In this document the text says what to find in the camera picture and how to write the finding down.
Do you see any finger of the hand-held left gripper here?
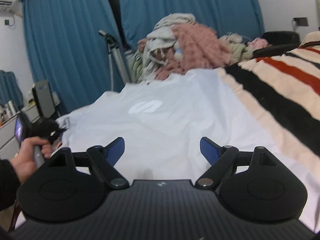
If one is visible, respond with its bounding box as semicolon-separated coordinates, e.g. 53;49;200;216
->
49;126;68;144

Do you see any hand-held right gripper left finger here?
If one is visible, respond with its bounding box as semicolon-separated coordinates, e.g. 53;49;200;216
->
49;137;130;189

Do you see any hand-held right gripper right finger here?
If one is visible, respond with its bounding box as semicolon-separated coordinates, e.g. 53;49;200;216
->
194;137;279;188

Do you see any white t-shirt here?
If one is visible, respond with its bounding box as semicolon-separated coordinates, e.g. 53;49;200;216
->
55;69;320;228

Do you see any person's left forearm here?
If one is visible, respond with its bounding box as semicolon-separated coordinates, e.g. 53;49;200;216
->
0;159;22;212

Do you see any person's left hand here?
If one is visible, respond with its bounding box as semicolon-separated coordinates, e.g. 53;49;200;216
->
11;137;54;183

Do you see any white dresser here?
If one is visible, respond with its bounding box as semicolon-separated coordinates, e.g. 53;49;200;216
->
0;104;38;153

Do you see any group of cosmetic bottles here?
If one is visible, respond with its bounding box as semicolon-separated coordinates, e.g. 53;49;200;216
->
0;100;18;125

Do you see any black chair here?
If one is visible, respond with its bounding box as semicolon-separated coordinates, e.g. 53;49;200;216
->
32;80;60;120

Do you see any wavy blue-framed mirror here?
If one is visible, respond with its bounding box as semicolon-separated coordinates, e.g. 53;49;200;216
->
0;70;24;109

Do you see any green printed blanket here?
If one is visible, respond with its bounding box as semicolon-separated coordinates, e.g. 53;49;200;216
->
130;39;150;83

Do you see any blue curtain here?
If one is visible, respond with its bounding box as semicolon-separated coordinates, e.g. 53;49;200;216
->
117;0;265;50
22;0;125;117

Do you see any silver tripod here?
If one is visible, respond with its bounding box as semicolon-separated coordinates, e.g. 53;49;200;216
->
98;29;133;93

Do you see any striped fleece blanket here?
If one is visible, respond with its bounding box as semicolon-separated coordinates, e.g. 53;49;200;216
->
54;30;320;170

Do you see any pink fluffy blanket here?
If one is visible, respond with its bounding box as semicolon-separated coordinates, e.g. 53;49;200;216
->
155;23;238;80

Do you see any cream green garment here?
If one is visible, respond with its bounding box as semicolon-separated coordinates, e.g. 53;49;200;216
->
220;34;253;60

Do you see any grey hoodie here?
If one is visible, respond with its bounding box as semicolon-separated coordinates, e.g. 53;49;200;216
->
142;27;178;80

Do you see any small pink garment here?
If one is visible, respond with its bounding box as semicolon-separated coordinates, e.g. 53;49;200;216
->
249;38;268;49

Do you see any white air conditioner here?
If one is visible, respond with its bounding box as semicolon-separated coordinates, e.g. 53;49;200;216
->
0;0;13;12

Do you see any black armchair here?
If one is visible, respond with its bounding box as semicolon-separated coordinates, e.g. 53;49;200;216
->
252;31;300;58

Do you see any beige garment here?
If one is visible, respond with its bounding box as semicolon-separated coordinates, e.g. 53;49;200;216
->
154;13;197;30

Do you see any dark window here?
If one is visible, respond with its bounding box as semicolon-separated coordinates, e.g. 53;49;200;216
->
100;0;125;45

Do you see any beige quilted pillow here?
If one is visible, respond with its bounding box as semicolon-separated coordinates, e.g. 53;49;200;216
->
314;0;320;33

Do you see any wide black wall outlet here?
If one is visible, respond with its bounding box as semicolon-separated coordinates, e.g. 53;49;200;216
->
292;17;309;27

